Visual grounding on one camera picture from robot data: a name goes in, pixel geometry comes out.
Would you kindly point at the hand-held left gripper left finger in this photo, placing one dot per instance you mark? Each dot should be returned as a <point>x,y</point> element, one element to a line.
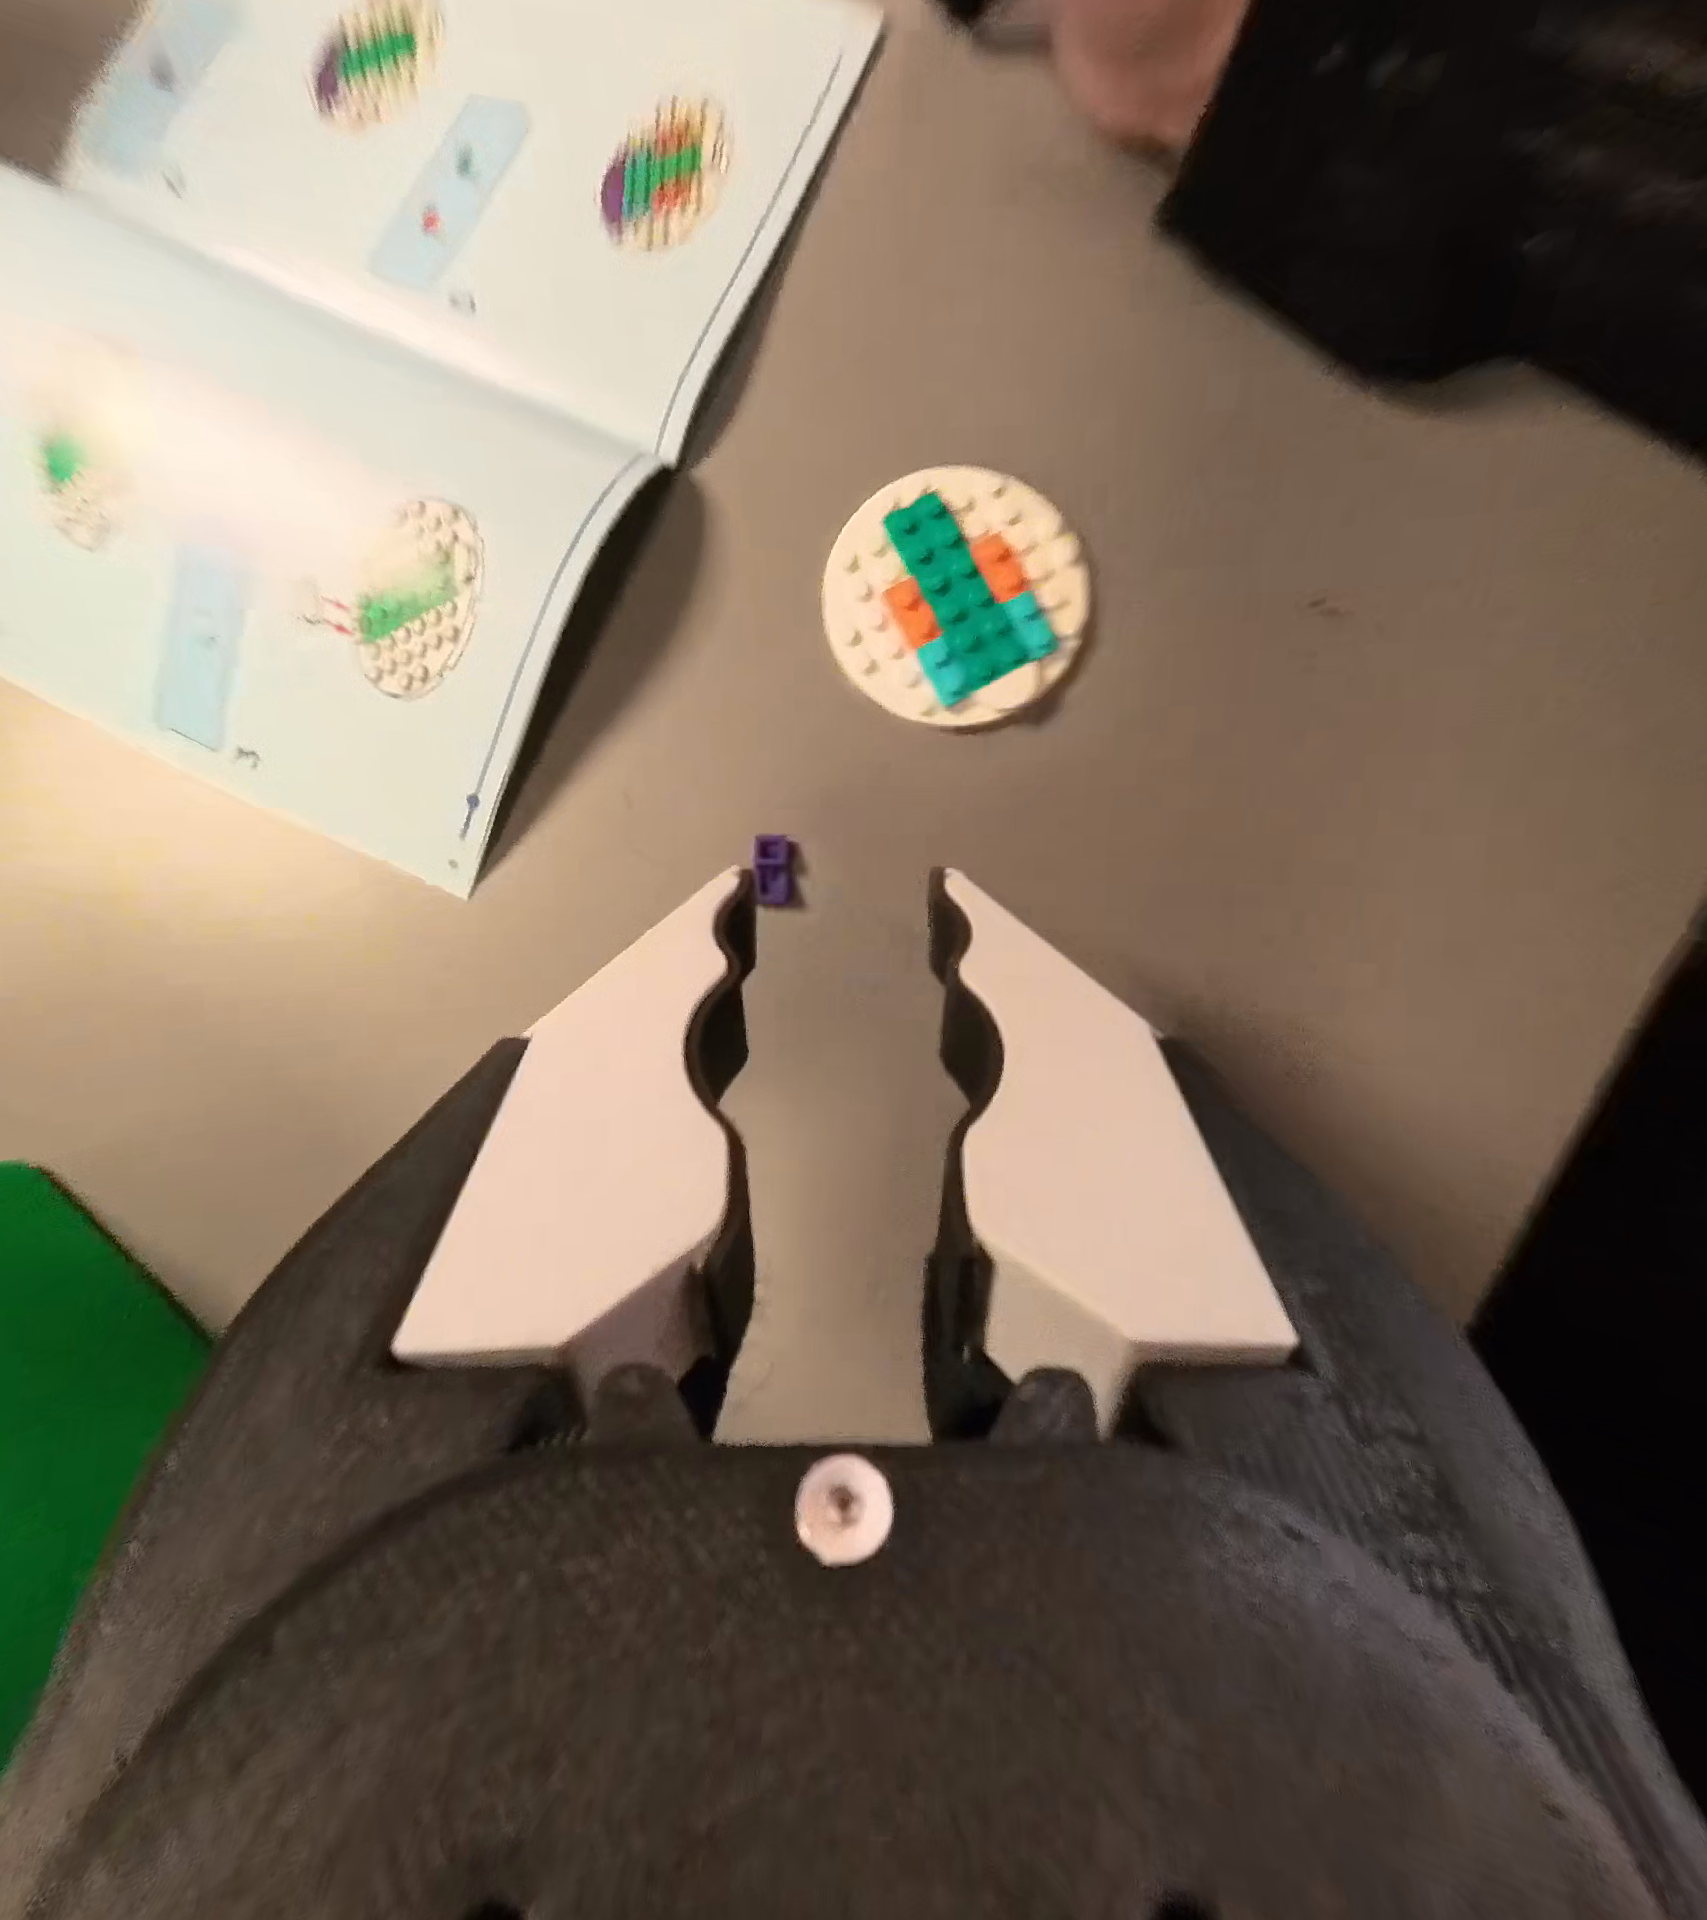
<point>584,1184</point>

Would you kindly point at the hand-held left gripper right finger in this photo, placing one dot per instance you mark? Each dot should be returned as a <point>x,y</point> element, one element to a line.
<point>1107,1184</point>

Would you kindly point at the small purple lego piece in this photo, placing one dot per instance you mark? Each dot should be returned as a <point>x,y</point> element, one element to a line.
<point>776,873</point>

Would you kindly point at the round white lego model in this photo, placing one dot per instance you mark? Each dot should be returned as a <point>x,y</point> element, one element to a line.
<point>957,601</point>

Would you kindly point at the lego instruction booklet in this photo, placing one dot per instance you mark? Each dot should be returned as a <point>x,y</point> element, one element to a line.
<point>342,375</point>

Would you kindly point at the person's right forearm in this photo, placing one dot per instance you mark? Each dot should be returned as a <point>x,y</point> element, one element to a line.
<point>1513,195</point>

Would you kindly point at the person's right hand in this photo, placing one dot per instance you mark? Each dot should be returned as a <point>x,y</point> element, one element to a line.
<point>1137,69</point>

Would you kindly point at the person's dark clothing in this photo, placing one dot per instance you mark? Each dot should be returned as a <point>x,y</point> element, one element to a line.
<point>1663,1350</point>

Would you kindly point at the green flat board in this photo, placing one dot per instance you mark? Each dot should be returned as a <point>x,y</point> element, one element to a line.
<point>12,1500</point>

